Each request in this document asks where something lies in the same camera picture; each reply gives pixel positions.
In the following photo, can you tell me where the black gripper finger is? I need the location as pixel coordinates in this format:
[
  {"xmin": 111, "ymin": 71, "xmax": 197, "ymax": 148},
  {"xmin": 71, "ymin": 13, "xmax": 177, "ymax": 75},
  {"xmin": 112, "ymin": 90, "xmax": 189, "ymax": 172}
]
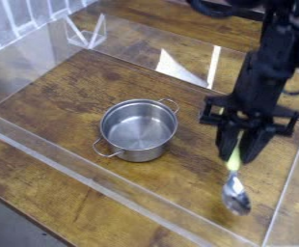
[
  {"xmin": 241, "ymin": 127, "xmax": 277, "ymax": 164},
  {"xmin": 215, "ymin": 121, "xmax": 243, "ymax": 161}
]

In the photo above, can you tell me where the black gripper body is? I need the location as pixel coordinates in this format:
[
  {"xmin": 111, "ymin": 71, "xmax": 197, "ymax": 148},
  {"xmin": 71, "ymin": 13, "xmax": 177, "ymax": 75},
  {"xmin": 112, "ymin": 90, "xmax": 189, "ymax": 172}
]
[{"xmin": 201, "ymin": 52, "xmax": 299, "ymax": 137}]

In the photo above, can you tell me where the green handled metal spoon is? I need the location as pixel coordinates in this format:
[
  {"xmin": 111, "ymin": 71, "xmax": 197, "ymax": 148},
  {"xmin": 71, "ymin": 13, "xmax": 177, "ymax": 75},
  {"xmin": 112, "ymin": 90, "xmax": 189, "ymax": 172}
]
[{"xmin": 222, "ymin": 134, "xmax": 251, "ymax": 216}]

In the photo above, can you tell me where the small steel pot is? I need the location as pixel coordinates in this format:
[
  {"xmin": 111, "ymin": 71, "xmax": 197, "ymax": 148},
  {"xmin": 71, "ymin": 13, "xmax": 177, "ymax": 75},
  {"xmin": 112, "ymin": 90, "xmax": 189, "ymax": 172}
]
[{"xmin": 92, "ymin": 98, "xmax": 181, "ymax": 162}]

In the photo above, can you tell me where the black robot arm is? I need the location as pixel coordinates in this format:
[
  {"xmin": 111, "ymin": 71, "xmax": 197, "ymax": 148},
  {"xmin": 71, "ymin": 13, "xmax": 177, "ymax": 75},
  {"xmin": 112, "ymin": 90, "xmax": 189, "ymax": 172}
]
[{"xmin": 201, "ymin": 0, "xmax": 299, "ymax": 163}]

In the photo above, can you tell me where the black bar in background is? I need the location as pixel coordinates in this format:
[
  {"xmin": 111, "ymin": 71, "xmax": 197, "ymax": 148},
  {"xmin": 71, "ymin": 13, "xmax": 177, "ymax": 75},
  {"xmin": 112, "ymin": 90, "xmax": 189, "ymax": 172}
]
[{"xmin": 187, "ymin": 0, "xmax": 265, "ymax": 21}]

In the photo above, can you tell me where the clear acrylic enclosure wall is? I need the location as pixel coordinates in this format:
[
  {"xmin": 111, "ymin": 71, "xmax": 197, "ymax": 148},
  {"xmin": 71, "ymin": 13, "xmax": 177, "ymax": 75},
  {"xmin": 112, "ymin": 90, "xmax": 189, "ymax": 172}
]
[{"xmin": 0, "ymin": 0, "xmax": 299, "ymax": 247}]

